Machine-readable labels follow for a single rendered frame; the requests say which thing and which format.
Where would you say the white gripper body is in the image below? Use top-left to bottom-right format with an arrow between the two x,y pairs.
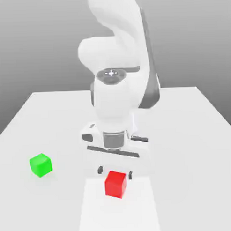
84,142 -> 150,177

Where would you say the small red cube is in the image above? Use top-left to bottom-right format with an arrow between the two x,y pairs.
104,170 -> 128,200

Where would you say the small green cube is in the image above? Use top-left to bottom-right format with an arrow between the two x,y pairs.
29,152 -> 54,179

